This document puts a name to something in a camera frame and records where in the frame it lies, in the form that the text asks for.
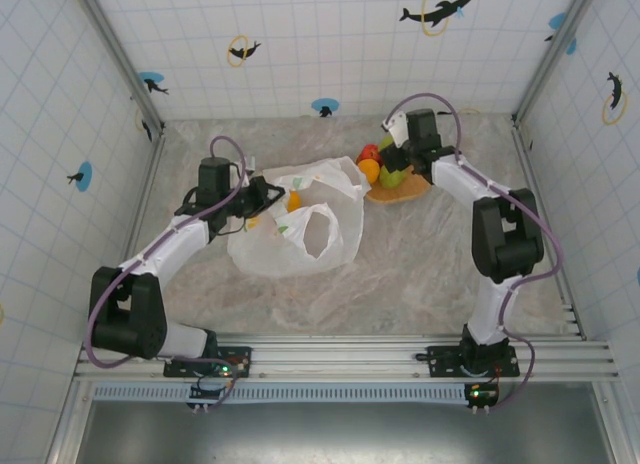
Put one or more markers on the green pear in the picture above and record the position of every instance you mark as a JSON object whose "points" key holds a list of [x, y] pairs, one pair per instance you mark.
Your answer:
{"points": [[389, 179], [385, 144]]}

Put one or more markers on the red apple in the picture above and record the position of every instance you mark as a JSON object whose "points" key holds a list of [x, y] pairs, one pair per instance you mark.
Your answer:
{"points": [[370, 151]]}

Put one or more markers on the large yellow orange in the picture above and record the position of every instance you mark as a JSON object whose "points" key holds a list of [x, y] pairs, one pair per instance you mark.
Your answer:
{"points": [[294, 200]]}

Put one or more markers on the small orange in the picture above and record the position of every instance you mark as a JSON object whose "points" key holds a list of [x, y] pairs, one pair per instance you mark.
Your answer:
{"points": [[370, 170]]}

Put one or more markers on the white lemon print plastic bag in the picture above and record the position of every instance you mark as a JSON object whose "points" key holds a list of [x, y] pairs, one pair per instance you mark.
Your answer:
{"points": [[280, 254]]}

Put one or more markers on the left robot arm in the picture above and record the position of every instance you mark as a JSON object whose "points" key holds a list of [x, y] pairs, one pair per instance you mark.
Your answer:
{"points": [[125, 324]]}

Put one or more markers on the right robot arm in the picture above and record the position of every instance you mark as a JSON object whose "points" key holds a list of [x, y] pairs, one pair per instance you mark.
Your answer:
{"points": [[505, 234]]}

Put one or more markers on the woven straw basket tray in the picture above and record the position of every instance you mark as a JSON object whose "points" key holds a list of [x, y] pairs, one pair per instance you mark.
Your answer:
{"points": [[405, 191]]}

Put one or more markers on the black fish blue circle sticker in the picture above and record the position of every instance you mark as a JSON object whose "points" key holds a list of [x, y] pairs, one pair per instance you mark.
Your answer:
{"points": [[325, 106], [151, 80], [557, 20], [82, 176]]}

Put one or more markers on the left control board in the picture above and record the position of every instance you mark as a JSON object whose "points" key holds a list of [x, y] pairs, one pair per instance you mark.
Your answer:
{"points": [[210, 391]]}

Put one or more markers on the control board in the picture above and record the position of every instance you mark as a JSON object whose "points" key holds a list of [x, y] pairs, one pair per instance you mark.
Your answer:
{"points": [[210, 391], [482, 395]]}

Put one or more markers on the grey metal panel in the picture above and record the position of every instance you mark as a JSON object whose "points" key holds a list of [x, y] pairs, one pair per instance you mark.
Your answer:
{"points": [[340, 434]]}

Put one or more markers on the right control board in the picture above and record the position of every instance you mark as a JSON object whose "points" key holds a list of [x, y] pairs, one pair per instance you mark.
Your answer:
{"points": [[482, 395]]}

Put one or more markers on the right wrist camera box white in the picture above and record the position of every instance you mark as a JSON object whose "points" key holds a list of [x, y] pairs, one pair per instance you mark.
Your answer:
{"points": [[398, 126]]}

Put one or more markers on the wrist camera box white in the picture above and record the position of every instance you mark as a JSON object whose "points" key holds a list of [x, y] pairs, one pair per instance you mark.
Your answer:
{"points": [[398, 126], [251, 164]]}

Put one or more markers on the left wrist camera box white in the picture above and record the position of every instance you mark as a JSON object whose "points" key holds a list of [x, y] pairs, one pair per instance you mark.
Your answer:
{"points": [[251, 164]]}

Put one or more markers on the aluminium side rail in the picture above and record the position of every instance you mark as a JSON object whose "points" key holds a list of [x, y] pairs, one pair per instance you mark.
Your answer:
{"points": [[542, 184], [160, 141]]}

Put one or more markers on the aluminium frame post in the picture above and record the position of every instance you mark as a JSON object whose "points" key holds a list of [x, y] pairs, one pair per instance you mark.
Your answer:
{"points": [[552, 59], [122, 59]]}

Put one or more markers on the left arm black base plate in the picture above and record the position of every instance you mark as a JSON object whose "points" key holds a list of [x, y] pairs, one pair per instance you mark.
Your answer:
{"points": [[240, 359]]}

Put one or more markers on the aluminium mounting rail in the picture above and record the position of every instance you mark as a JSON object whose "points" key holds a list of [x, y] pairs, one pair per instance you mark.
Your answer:
{"points": [[340, 356]]}

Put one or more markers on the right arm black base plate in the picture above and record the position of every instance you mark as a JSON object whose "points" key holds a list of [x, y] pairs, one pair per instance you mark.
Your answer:
{"points": [[442, 361]]}

